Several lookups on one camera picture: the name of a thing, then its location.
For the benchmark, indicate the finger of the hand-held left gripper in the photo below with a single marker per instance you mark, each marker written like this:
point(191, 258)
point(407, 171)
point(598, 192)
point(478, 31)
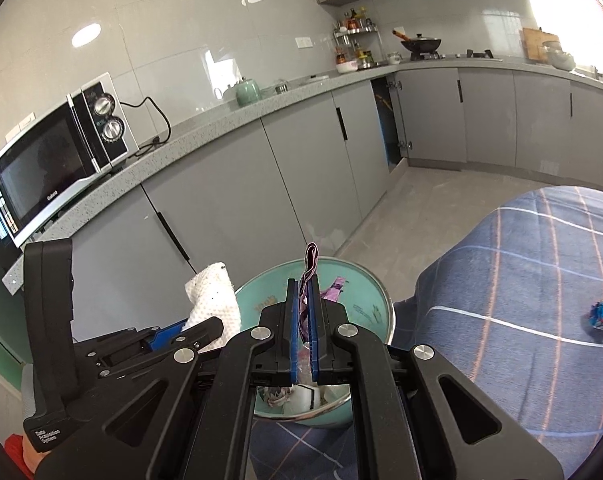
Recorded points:
point(146, 347)
point(169, 336)

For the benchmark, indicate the black and silver microwave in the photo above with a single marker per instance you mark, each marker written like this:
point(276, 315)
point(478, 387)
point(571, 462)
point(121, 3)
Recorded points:
point(41, 170)

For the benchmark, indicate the grey mixing bowl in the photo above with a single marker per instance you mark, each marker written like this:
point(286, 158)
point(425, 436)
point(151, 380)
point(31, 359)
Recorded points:
point(562, 59)

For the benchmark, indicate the teal ceramic jar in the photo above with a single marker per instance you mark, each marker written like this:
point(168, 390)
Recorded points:
point(247, 92)

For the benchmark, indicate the blue plaid tablecloth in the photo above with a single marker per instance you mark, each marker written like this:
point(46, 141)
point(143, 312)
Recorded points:
point(506, 285)

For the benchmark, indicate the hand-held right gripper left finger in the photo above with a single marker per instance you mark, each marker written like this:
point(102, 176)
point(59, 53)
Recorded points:
point(294, 332)

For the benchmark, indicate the purple striped wrapper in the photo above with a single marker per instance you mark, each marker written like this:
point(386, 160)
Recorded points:
point(310, 260)

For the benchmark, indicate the wooden cutting board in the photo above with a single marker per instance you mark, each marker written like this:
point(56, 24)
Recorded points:
point(534, 45)

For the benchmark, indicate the purple printed wrapper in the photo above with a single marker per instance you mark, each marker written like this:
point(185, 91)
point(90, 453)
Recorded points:
point(334, 290)

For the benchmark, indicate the small steel bowl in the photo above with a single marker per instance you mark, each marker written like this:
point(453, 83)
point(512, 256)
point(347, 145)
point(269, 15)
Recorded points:
point(281, 88)

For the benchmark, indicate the white bowl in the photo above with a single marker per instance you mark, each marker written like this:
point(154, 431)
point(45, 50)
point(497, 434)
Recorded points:
point(346, 66)

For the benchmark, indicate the patterned crumpled wrapper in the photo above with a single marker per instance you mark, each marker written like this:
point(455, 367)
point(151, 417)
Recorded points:
point(274, 397)

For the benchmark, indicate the white wall switch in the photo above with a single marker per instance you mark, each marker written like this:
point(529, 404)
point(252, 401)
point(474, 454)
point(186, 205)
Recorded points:
point(19, 127)

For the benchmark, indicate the white knit cloth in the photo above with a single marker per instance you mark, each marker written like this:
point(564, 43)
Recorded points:
point(214, 300)

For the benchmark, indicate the black wok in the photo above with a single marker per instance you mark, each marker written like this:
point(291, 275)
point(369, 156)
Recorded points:
point(421, 45)

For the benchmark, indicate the person's left hand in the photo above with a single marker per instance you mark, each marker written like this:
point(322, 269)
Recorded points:
point(31, 462)

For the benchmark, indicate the white wall socket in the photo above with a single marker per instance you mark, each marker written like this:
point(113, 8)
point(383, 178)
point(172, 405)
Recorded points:
point(303, 42)

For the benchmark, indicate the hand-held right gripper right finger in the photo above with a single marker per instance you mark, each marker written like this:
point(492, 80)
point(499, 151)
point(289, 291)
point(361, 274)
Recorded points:
point(315, 332)

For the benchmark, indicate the teal enamel bowl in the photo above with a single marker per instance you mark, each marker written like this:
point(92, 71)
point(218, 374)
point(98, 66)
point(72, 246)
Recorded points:
point(366, 305)

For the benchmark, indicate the white cup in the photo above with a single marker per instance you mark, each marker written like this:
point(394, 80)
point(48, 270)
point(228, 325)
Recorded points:
point(394, 58)

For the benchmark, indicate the metal spice rack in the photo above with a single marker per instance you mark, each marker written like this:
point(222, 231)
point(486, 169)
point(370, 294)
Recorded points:
point(354, 35)
point(356, 22)

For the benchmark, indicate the gas stove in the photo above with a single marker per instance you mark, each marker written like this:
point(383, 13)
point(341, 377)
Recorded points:
point(449, 55)

